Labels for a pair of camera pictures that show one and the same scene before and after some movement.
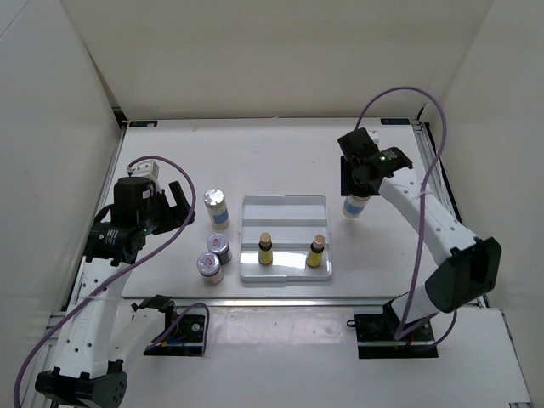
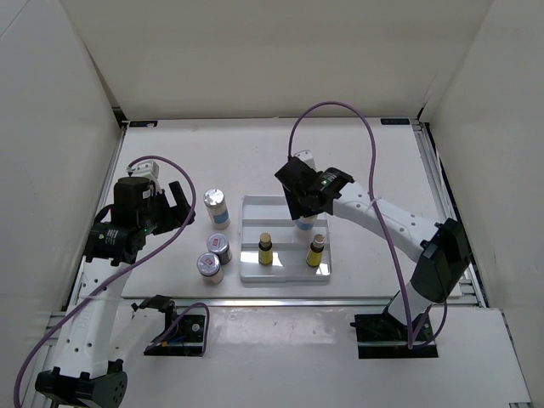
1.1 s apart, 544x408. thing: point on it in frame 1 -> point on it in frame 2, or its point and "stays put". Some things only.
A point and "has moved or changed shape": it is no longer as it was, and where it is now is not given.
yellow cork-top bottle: x=265 y=252 stays put
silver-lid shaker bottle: x=215 y=201 stays put
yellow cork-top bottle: x=316 y=252 stays put
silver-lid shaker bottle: x=353 y=206 has moved or changed shape
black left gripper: x=181 y=211 stays put
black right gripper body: x=354 y=182 -> x=297 y=207
